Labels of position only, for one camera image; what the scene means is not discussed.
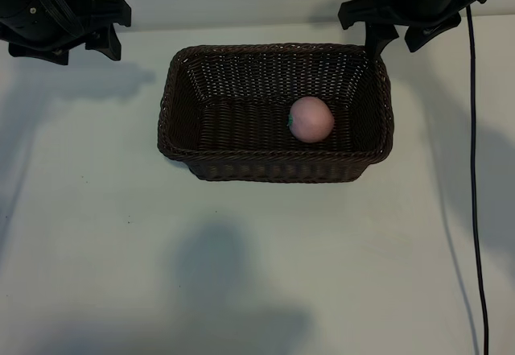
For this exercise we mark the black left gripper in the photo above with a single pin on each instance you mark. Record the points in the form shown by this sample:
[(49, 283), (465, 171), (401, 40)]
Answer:
[(24, 13)]

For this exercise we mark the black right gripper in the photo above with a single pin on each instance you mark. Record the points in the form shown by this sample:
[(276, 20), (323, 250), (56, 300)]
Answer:
[(422, 1)]

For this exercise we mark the pink peach with green stem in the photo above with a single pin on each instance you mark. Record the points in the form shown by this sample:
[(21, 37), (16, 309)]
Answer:
[(311, 119)]

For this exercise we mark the dark brown wicker basket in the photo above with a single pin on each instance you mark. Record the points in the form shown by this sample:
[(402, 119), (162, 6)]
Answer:
[(241, 129)]

